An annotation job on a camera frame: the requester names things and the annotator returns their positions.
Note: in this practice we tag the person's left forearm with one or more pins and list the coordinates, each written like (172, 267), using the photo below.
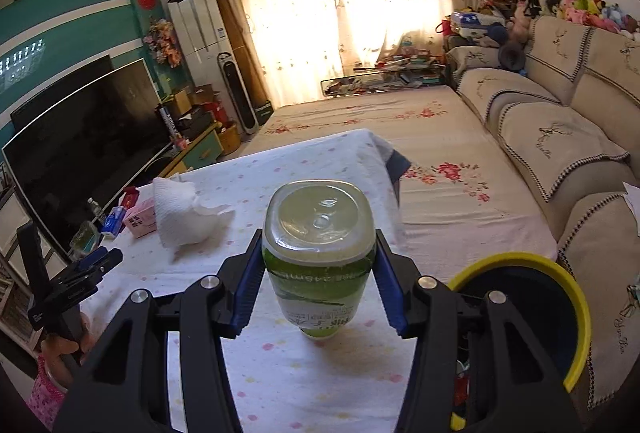
(45, 393)

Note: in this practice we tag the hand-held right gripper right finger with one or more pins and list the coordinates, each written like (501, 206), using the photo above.
(392, 293)

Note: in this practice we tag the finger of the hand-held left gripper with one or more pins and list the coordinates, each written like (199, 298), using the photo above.
(90, 257)
(100, 270)

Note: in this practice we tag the brown cardboard box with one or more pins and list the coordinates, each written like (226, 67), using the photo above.
(202, 94)

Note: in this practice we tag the artificial flower bunch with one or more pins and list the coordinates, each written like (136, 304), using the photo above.
(162, 43)

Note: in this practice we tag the white paper sheet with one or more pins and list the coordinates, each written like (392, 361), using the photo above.
(632, 205)

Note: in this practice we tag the pile of plush toys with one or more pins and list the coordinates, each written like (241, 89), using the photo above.
(580, 8)

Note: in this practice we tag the wicker basket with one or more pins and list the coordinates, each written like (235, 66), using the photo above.
(229, 139)

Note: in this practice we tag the white tower fan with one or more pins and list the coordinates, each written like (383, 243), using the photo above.
(239, 93)

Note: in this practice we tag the yellow rimmed trash bin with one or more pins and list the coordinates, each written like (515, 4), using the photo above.
(550, 283)

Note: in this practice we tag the cream embroidered curtains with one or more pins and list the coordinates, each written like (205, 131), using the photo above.
(340, 3)

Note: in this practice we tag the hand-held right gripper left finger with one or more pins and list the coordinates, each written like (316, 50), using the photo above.
(245, 293)

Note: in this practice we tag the pink carton box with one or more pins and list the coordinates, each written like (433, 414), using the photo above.
(140, 219)

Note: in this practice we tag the black flat screen television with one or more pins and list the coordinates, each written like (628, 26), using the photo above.
(85, 148)

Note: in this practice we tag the blue cloth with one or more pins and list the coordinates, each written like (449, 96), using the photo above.
(399, 168)

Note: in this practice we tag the clear water bottle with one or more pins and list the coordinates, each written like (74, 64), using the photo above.
(97, 209)

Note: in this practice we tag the dark red packet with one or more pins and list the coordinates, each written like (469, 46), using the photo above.
(130, 197)

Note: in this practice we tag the blue star print bag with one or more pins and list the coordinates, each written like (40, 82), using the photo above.
(472, 24)

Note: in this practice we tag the cluttered glass coffee table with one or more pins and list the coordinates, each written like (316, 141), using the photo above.
(385, 75)

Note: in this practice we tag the green plastic bottle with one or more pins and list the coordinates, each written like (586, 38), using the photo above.
(320, 233)

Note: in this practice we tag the crumpled white paper towel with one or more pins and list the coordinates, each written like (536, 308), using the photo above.
(175, 213)

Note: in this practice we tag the small black box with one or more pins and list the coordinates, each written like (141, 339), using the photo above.
(262, 109)

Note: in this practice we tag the beige embroidered sofa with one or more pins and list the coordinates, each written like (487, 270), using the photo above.
(550, 138)

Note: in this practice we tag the blue tissue pack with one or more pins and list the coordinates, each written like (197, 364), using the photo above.
(112, 220)

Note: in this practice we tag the person's left hand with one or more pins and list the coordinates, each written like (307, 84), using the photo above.
(60, 358)

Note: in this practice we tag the floral bed sheet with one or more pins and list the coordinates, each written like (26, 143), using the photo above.
(450, 208)

